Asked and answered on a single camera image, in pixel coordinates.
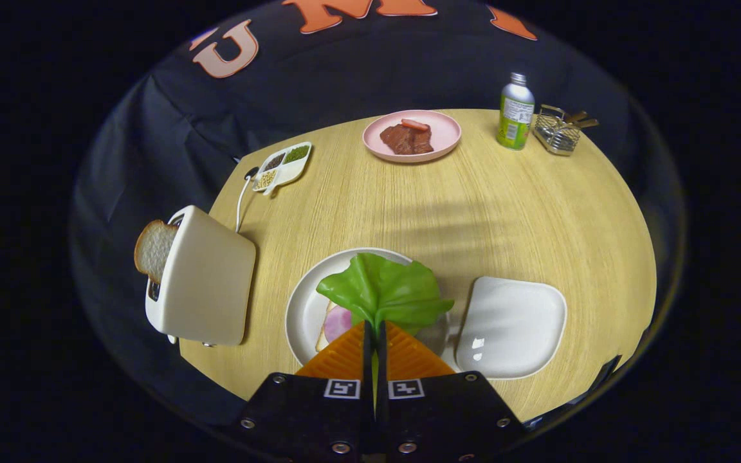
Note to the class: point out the pink plate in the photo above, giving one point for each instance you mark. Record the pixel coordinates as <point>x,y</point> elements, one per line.
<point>448,132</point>

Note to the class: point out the white round plate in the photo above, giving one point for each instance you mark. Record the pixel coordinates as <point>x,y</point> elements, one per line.
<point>303,315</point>

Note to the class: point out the white square plate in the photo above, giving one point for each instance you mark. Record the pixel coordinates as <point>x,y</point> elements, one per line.
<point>512,325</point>

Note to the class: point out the red sausage piece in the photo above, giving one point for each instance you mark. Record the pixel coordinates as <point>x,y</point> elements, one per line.
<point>414,124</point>

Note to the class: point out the white divided seasoning dish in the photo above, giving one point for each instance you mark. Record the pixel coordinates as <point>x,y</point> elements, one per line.
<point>287,168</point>

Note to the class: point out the green lettuce leaf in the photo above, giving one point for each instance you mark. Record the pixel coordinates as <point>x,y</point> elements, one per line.
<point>383,289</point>

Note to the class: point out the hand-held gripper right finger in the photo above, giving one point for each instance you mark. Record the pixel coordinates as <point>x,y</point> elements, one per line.
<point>448,411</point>

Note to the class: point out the white toaster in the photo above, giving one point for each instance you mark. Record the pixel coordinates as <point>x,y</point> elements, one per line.
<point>206,283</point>

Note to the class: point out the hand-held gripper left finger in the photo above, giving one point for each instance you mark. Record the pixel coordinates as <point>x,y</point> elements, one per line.
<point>306,411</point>

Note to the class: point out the pink ham slice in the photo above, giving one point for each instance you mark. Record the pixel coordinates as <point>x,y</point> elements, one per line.
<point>337,323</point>

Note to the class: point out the silver bottle with green label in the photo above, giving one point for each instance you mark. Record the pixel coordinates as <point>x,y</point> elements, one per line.
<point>515,112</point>

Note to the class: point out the brown meat piece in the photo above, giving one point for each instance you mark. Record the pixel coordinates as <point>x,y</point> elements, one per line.
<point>402,140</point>

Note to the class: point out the toasted white bread slice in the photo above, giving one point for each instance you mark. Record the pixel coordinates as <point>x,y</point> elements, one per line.
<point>154,247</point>

